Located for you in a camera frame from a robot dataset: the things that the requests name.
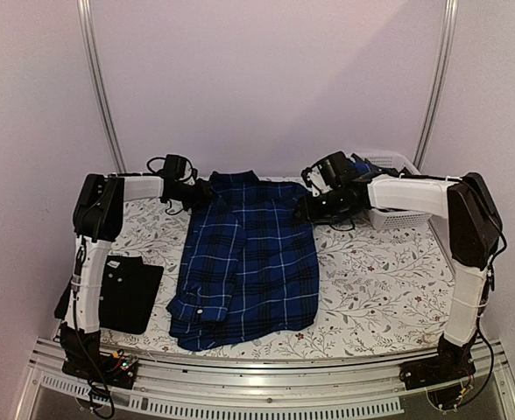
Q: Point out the floral patterned table mat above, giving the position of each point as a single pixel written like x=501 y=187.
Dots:
x=381 y=292

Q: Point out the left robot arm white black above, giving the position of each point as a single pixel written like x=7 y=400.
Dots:
x=98 y=222

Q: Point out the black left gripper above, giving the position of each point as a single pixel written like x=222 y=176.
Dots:
x=205 y=196

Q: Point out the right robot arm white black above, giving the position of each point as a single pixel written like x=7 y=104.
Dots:
x=475 y=236

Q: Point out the white plastic laundry basket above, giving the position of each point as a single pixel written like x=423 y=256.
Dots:
x=394 y=204

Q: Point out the aluminium front rail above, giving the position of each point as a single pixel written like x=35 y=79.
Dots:
x=181 y=386

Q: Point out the aluminium frame post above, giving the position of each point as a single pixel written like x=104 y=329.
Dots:
x=95 y=69
x=440 y=72

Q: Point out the left aluminium frame post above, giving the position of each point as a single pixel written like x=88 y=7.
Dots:
x=95 y=69

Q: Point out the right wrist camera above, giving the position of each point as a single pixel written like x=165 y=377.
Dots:
x=314 y=181

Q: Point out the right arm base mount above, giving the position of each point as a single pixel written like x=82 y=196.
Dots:
x=450 y=371

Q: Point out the right aluminium frame post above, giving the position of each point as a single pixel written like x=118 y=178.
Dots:
x=440 y=72

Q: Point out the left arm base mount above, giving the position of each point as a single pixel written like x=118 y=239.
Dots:
x=116 y=369

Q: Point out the folded black polo shirt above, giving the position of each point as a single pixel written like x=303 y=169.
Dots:
x=119 y=296

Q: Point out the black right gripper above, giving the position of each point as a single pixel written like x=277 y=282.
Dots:
x=313 y=217

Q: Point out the blue plaid long sleeve shirt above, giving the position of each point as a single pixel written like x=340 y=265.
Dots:
x=248 y=268

